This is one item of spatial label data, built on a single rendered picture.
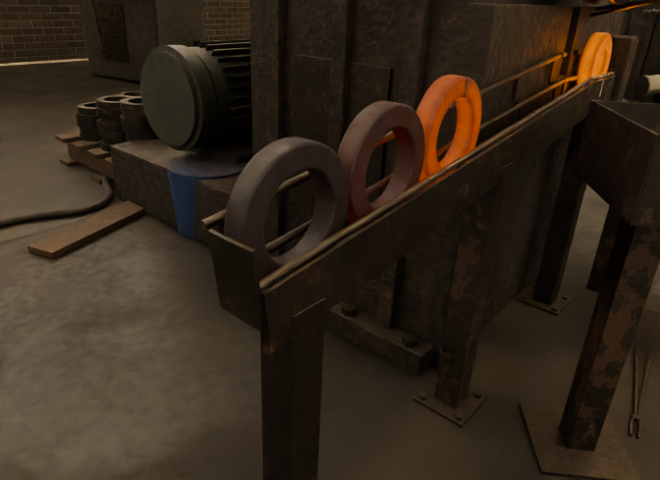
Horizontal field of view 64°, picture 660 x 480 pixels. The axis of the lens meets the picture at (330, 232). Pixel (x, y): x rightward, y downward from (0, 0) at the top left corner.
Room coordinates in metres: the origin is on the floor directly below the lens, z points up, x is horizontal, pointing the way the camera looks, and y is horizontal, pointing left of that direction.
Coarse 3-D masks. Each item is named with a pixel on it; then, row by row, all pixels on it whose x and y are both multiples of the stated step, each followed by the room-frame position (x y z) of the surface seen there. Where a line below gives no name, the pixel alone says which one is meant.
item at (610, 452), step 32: (608, 128) 0.88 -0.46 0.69; (640, 128) 0.78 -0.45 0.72; (608, 160) 0.85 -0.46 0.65; (640, 160) 0.75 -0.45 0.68; (608, 192) 0.82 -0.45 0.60; (640, 192) 0.73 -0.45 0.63; (640, 224) 0.73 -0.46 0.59; (640, 256) 0.84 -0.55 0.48; (608, 288) 0.87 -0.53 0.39; (640, 288) 0.84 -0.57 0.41; (608, 320) 0.84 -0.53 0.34; (608, 352) 0.84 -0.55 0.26; (576, 384) 0.88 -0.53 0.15; (608, 384) 0.84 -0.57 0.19; (544, 416) 0.94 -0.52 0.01; (576, 416) 0.85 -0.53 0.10; (608, 416) 0.95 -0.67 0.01; (544, 448) 0.84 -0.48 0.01; (576, 448) 0.84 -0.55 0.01; (608, 448) 0.85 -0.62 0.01
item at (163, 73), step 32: (160, 64) 1.95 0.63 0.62; (192, 64) 1.89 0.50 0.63; (224, 64) 2.00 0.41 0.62; (160, 96) 1.96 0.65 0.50; (192, 96) 1.84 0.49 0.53; (224, 96) 1.93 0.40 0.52; (160, 128) 1.98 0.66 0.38; (192, 128) 1.85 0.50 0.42; (224, 128) 1.95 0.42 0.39; (128, 160) 2.06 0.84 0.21; (160, 160) 1.97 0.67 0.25; (128, 192) 2.08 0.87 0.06; (160, 192) 1.92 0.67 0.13; (224, 192) 1.68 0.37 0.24
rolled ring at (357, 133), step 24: (360, 120) 0.68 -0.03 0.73; (384, 120) 0.69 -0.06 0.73; (408, 120) 0.73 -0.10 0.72; (360, 144) 0.65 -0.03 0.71; (408, 144) 0.76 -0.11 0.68; (360, 168) 0.65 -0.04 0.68; (408, 168) 0.76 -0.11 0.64; (360, 192) 0.66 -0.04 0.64; (384, 192) 0.75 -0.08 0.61; (360, 216) 0.66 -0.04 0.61
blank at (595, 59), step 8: (600, 32) 1.44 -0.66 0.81; (592, 40) 1.41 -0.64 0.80; (600, 40) 1.40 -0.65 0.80; (608, 40) 1.44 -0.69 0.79; (584, 48) 1.41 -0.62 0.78; (592, 48) 1.39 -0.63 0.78; (600, 48) 1.40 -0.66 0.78; (608, 48) 1.46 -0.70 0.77; (584, 56) 1.39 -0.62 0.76; (592, 56) 1.38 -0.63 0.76; (600, 56) 1.47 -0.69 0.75; (608, 56) 1.47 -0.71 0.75; (584, 64) 1.39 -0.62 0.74; (592, 64) 1.38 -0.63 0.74; (600, 64) 1.47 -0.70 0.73; (608, 64) 1.49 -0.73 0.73; (584, 72) 1.39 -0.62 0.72; (592, 72) 1.39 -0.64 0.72; (600, 72) 1.46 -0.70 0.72
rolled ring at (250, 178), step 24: (288, 144) 0.57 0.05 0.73; (312, 144) 0.58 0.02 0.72; (264, 168) 0.53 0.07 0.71; (288, 168) 0.55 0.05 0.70; (312, 168) 0.59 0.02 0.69; (336, 168) 0.62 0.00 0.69; (240, 192) 0.52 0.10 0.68; (264, 192) 0.53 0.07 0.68; (336, 192) 0.62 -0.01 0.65; (240, 216) 0.51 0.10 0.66; (264, 216) 0.53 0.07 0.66; (336, 216) 0.62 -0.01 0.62; (240, 240) 0.50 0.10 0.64; (312, 240) 0.61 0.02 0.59; (264, 264) 0.53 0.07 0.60
